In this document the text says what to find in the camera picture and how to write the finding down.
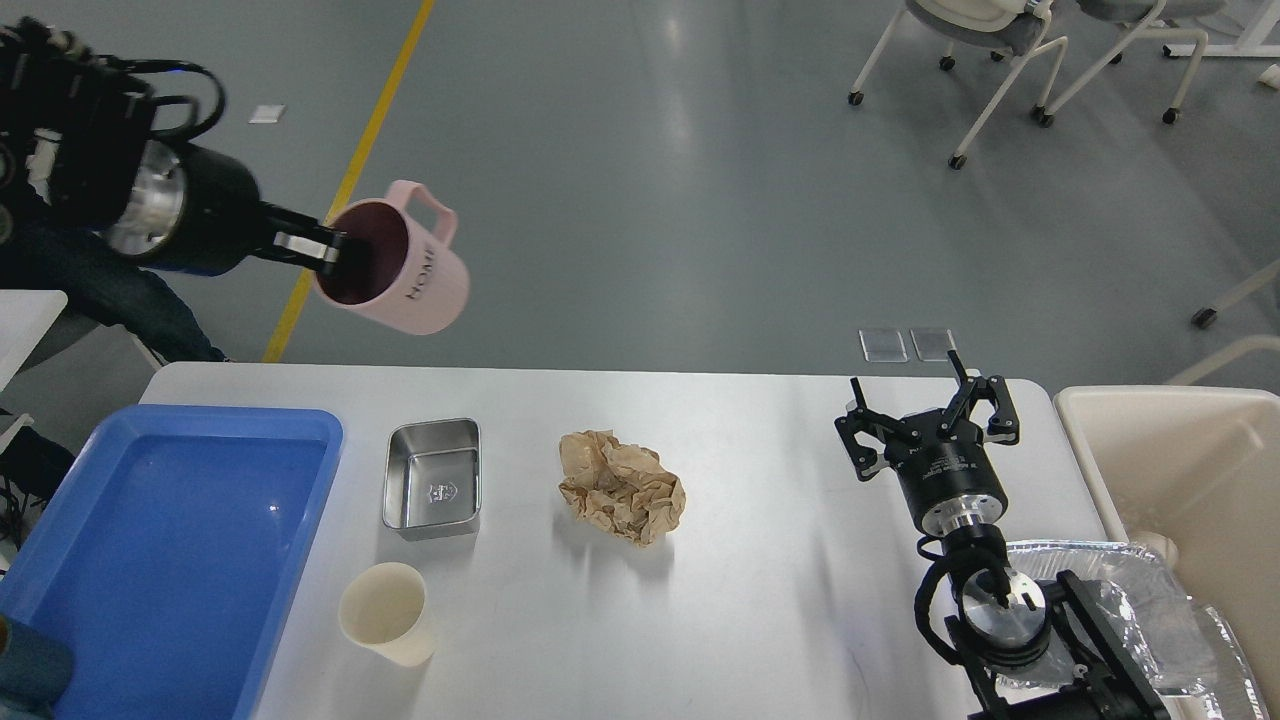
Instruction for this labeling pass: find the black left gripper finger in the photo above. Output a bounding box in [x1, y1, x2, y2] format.
[262, 202, 347, 249]
[252, 232, 343, 277]

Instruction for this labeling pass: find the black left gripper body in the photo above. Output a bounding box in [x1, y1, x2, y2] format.
[100, 140, 276, 275]

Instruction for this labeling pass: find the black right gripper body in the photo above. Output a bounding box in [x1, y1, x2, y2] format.
[884, 410, 1010, 536]

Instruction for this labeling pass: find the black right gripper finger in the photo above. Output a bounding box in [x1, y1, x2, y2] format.
[835, 377, 922, 482]
[936, 350, 1021, 447]

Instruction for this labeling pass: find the pink plastic mug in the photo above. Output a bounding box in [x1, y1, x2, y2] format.
[314, 179, 470, 334]

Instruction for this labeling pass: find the steel rectangular container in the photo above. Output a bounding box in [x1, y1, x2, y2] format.
[381, 418, 483, 541]

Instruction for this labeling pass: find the aluminium foil tray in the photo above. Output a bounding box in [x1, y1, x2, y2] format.
[1007, 539, 1260, 711]

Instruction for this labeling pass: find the cream paper cup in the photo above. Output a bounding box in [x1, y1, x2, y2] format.
[337, 562, 436, 667]

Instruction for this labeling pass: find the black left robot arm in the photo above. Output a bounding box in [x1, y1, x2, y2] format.
[1, 17, 371, 277]

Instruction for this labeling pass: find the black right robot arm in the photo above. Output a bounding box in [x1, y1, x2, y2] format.
[835, 351, 1170, 719]

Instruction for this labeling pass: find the right floor socket plate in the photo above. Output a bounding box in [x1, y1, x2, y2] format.
[910, 327, 956, 363]

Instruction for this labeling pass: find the floor socket plate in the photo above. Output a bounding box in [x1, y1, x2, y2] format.
[910, 327, 956, 363]
[858, 328, 909, 364]

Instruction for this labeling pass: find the person in beige sweater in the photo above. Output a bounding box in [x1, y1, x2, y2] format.
[1, 219, 228, 363]

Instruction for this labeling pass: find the left floor socket plate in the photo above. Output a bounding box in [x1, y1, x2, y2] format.
[858, 328, 909, 364]

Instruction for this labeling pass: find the beige plastic bin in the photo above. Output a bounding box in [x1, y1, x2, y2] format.
[1053, 386, 1279, 714]

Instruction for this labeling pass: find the white side table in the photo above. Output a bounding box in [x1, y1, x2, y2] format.
[1, 290, 67, 389]

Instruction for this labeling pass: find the white chair leg right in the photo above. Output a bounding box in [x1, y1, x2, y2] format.
[1169, 260, 1280, 387]

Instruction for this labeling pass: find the crumpled brown paper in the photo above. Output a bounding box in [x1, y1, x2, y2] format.
[558, 430, 687, 548]

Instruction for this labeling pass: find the blue plastic tray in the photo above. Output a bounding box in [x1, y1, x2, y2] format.
[3, 404, 343, 719]

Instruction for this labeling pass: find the white grey office chair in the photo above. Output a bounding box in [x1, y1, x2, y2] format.
[849, 0, 1071, 170]

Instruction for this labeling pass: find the teal cup in tray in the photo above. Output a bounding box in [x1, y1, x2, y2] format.
[1, 615, 74, 719]

